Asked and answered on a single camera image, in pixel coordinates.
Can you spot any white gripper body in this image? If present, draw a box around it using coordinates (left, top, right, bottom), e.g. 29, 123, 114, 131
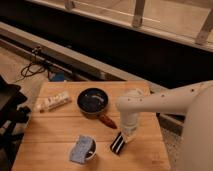
120, 113, 139, 135

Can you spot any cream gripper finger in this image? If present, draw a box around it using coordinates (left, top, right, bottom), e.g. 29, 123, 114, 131
122, 133, 136, 144

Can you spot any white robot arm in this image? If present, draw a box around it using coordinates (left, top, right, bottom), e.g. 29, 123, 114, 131
116, 80, 213, 171

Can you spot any white cup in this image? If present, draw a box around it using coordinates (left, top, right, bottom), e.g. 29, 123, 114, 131
83, 140, 96, 162

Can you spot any blue sponge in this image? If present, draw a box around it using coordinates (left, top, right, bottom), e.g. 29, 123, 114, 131
69, 135, 93, 164

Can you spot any blue object on floor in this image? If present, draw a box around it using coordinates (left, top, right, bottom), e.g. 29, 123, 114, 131
50, 73, 65, 82

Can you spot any dark frying pan wooden handle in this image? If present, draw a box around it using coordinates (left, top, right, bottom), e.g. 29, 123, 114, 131
77, 88, 117, 129

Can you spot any black cable on floor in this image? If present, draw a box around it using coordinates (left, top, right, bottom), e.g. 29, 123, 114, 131
14, 46, 54, 83

